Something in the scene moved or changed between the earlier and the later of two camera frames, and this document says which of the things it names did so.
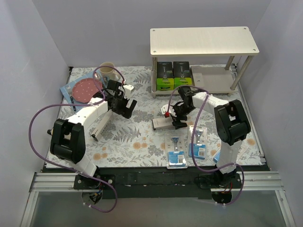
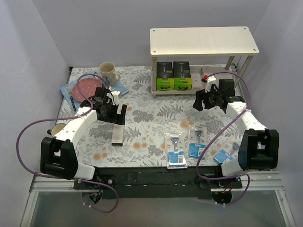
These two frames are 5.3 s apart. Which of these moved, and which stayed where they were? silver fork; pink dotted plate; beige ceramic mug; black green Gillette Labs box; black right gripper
Moved: black right gripper
Stayed: black green Gillette Labs box; silver fork; pink dotted plate; beige ceramic mug
